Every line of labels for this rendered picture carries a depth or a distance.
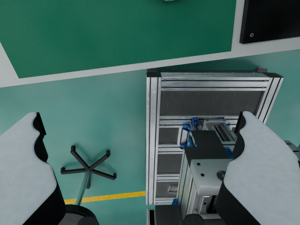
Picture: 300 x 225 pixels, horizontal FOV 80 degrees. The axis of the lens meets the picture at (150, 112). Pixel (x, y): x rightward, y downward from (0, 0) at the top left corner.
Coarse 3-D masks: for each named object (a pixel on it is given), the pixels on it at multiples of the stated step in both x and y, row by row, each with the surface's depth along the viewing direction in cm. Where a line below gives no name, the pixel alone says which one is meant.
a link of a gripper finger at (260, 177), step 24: (240, 120) 11; (240, 144) 9; (264, 144) 8; (240, 168) 7; (264, 168) 7; (288, 168) 7; (240, 192) 6; (264, 192) 6; (288, 192) 6; (240, 216) 6; (264, 216) 5; (288, 216) 5
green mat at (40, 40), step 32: (0, 0) 42; (32, 0) 43; (64, 0) 43; (96, 0) 43; (128, 0) 43; (160, 0) 44; (192, 0) 44; (224, 0) 44; (0, 32) 46; (32, 32) 46; (64, 32) 46; (96, 32) 47; (128, 32) 47; (160, 32) 47; (192, 32) 48; (224, 32) 48; (32, 64) 50; (64, 64) 50; (96, 64) 51; (128, 64) 51
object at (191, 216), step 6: (186, 216) 5; (192, 216) 5; (198, 216) 5; (78, 222) 5; (84, 222) 5; (90, 222) 5; (96, 222) 5; (186, 222) 5; (192, 222) 5; (198, 222) 5
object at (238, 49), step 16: (240, 0) 44; (240, 16) 46; (240, 32) 48; (0, 48) 48; (240, 48) 50; (256, 48) 50; (272, 48) 51; (288, 48) 51; (0, 64) 50; (144, 64) 52; (160, 64) 52; (176, 64) 52; (0, 80) 52; (16, 80) 53; (32, 80) 53; (48, 80) 53
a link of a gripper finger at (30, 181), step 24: (24, 120) 10; (0, 144) 8; (24, 144) 8; (0, 168) 7; (24, 168) 7; (48, 168) 7; (0, 192) 6; (24, 192) 6; (48, 192) 6; (0, 216) 5; (24, 216) 5; (48, 216) 6
